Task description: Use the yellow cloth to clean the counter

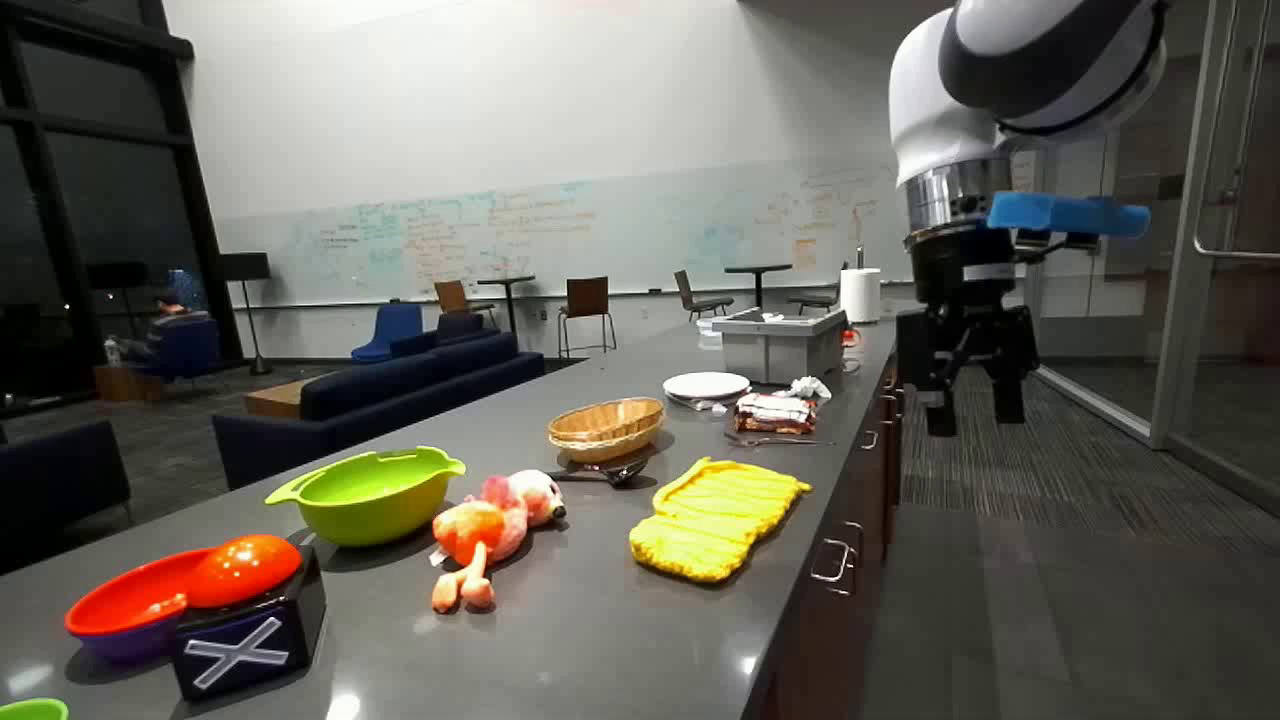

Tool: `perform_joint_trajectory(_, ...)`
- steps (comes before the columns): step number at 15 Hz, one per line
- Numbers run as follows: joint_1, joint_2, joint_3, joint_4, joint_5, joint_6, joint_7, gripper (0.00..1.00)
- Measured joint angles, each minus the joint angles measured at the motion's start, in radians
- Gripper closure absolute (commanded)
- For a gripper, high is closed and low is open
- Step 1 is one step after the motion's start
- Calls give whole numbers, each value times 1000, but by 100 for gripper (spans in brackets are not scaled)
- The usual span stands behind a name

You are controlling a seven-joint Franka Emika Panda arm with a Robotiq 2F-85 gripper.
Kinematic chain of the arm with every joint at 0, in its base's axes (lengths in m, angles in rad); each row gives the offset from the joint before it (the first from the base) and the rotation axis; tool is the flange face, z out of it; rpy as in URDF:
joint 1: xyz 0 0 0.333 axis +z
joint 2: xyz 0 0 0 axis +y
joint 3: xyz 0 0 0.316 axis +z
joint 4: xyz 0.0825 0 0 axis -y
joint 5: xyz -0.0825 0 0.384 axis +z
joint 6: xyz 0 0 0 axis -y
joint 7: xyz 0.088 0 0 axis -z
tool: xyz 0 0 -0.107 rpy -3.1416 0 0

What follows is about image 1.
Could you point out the white paper towel roll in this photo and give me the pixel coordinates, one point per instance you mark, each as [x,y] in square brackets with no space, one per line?
[861,292]

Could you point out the grey metal bin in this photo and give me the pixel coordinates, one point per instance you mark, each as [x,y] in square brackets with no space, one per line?
[780,348]

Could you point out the pink orange plush toy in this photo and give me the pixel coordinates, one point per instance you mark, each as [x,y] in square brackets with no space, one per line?
[485,530]

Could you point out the yellow knitted cloth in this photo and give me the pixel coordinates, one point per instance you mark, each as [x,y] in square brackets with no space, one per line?
[705,522]

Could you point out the blue lounge chair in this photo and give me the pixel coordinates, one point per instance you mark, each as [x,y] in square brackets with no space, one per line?
[394,323]

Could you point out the snack packet pile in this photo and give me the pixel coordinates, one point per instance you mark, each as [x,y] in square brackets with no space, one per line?
[787,408]

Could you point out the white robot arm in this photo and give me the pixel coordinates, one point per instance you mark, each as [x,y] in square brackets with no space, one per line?
[964,91]

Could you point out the black box white cross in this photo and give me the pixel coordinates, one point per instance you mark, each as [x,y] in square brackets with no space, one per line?
[243,648]

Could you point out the orange plastic bowl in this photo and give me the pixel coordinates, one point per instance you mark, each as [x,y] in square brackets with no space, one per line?
[184,581]

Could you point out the green plastic cup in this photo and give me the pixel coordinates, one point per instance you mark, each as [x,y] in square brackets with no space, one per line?
[32,709]

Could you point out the grey chair right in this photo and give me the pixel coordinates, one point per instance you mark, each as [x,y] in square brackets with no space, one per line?
[697,304]

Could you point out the round high table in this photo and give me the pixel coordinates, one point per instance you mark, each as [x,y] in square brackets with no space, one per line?
[509,296]

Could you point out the brown wooden chair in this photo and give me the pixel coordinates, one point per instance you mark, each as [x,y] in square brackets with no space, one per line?
[585,296]

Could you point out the silver cabinet handle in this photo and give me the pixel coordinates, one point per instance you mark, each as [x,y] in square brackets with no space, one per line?
[837,570]

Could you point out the dark blue sofa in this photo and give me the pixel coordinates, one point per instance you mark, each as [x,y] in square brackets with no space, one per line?
[370,403]

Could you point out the woven wicker basket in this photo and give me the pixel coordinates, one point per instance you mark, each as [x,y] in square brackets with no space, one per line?
[605,429]

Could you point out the green plastic bowl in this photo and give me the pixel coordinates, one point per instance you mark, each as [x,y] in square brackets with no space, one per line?
[374,497]

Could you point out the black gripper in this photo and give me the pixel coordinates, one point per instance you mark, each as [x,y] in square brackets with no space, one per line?
[961,281]

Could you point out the white round plate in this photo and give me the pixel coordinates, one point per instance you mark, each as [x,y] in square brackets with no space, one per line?
[705,387]

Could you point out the wooden counter cabinets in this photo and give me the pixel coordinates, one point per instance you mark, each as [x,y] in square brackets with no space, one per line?
[822,647]

